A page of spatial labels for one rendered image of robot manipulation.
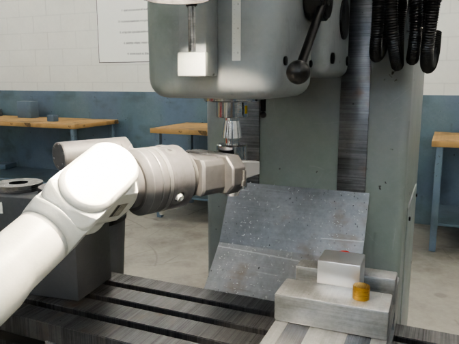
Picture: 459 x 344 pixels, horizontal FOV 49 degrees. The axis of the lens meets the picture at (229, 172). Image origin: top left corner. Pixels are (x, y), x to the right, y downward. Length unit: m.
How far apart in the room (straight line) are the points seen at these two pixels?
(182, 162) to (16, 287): 0.26
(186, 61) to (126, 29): 5.35
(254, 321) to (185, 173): 0.32
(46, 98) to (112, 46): 1.19
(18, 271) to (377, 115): 0.78
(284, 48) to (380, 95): 0.44
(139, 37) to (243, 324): 5.19
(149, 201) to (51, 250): 0.15
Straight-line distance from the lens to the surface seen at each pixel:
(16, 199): 0.99
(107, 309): 0.93
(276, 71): 0.66
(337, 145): 1.10
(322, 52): 0.83
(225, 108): 0.74
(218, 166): 0.69
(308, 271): 0.80
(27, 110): 6.51
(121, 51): 6.02
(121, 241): 2.73
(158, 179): 0.63
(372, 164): 1.09
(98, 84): 6.21
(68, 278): 0.97
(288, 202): 1.13
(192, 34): 0.65
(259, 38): 0.65
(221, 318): 0.88
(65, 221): 0.55
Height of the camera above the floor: 1.34
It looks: 10 degrees down
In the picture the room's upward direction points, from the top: straight up
